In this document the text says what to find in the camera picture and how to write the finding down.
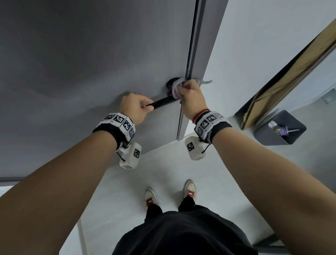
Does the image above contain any person's left hand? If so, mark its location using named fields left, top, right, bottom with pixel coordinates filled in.
left=119, top=92, right=155, bottom=125

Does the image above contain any person's right hand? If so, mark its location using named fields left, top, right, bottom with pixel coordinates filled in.
left=176, top=78, right=209, bottom=122

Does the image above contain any grey cleaning cloth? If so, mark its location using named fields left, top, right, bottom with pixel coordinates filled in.
left=170, top=77, right=212, bottom=100

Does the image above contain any black door handle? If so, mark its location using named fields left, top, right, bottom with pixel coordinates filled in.
left=146, top=77, right=184, bottom=110

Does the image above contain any grey door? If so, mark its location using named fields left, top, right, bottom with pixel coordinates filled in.
left=0, top=0, right=200, bottom=182

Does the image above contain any person's right forearm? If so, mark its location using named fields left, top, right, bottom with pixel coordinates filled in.
left=211, top=129, right=336, bottom=255

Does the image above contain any person's left forearm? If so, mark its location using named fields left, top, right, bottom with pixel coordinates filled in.
left=0, top=130, right=117, bottom=255

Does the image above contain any black white marker wristband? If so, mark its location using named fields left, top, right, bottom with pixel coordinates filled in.
left=92, top=113, right=136, bottom=150
left=194, top=111, right=233, bottom=144

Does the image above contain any black bin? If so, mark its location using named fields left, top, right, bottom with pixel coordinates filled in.
left=254, top=110, right=307, bottom=146

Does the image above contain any black clothing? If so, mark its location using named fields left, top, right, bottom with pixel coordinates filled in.
left=112, top=195, right=259, bottom=255

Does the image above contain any red string bracelet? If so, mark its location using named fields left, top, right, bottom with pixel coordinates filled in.
left=192, top=108, right=210, bottom=124

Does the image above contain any wooden table with black frame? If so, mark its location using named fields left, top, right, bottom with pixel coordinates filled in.
left=234, top=17, right=336, bottom=131

